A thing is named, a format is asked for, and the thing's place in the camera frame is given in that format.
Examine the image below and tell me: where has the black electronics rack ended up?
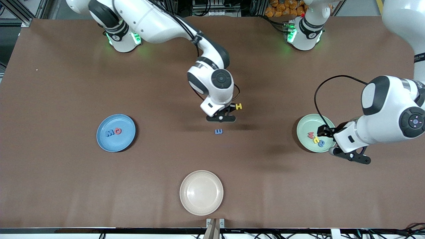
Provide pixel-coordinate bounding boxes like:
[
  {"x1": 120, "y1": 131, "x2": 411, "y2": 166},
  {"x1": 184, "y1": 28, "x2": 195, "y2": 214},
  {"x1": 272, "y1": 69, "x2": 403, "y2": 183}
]
[{"x1": 192, "y1": 0, "x2": 243, "y2": 17}]

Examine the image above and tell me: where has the green plate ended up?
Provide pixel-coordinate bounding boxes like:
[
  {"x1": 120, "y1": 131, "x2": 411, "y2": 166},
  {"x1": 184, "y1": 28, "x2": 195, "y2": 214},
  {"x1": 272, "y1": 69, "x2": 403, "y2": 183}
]
[{"x1": 297, "y1": 114, "x2": 338, "y2": 153}]

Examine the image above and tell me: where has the beige plate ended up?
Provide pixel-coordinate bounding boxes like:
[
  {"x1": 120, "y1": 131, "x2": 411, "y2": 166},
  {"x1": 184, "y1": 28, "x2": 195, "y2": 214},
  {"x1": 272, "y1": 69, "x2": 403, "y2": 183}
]
[{"x1": 180, "y1": 170, "x2": 224, "y2": 216}]

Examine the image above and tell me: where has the blue plate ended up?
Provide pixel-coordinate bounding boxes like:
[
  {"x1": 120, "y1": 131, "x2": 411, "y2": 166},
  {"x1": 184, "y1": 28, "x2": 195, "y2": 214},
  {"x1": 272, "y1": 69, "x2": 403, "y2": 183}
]
[{"x1": 96, "y1": 114, "x2": 136, "y2": 153}]

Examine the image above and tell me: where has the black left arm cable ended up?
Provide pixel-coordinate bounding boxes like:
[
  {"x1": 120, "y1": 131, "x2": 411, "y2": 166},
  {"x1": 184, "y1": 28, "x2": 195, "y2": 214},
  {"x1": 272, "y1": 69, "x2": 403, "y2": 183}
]
[{"x1": 314, "y1": 75, "x2": 369, "y2": 130}]

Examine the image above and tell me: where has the orange bags pile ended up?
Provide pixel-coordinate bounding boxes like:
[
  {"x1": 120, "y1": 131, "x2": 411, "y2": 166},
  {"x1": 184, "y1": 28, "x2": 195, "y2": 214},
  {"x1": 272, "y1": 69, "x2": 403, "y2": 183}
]
[{"x1": 265, "y1": 0, "x2": 306, "y2": 18}]

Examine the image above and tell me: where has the black table edge rail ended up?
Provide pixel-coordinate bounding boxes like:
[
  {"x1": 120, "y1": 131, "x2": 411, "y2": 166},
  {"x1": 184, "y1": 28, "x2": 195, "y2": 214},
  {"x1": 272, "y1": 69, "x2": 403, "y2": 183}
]
[{"x1": 0, "y1": 227, "x2": 425, "y2": 234}]

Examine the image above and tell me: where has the metal table edge bracket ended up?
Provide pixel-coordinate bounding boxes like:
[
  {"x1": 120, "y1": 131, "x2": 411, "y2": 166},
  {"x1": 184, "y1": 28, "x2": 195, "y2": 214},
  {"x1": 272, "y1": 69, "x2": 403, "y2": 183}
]
[{"x1": 206, "y1": 218, "x2": 225, "y2": 229}]

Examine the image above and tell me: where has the aluminium frame profile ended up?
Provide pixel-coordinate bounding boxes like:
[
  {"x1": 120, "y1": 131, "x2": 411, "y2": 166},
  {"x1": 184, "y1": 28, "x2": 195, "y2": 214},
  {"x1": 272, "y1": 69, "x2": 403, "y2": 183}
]
[{"x1": 0, "y1": 0, "x2": 50, "y2": 28}]

